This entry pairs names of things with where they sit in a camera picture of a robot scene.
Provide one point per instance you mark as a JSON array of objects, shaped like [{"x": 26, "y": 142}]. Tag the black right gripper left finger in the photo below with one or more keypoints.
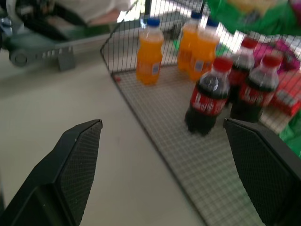
[{"x": 56, "y": 183}]

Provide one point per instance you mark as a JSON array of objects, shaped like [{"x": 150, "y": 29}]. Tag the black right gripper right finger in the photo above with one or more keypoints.
[{"x": 265, "y": 169}]

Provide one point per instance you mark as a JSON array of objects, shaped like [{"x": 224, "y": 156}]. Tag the plain green snack bag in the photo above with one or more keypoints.
[{"x": 294, "y": 136}]

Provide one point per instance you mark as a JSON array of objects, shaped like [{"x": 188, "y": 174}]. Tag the cola bottle red cap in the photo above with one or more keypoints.
[
  {"x": 207, "y": 99},
  {"x": 242, "y": 68},
  {"x": 256, "y": 94}
]

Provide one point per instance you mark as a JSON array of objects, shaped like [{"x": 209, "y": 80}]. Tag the red snack pack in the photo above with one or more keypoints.
[{"x": 287, "y": 94}]

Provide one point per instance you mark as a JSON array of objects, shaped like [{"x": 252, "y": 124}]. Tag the pink snack bag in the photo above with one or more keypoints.
[{"x": 279, "y": 51}]

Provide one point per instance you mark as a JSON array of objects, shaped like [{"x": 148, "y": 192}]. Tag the orange soda bottle blue cap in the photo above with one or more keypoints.
[
  {"x": 204, "y": 54},
  {"x": 185, "y": 44},
  {"x": 149, "y": 54}
]

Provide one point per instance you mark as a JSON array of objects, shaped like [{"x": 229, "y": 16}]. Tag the green snack bag yellow print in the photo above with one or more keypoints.
[{"x": 258, "y": 16}]

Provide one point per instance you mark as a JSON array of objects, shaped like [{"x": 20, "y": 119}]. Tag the black blurry mechanism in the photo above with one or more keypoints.
[{"x": 40, "y": 18}]

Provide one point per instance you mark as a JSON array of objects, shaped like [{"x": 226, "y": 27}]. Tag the person in white shirt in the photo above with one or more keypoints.
[{"x": 98, "y": 9}]

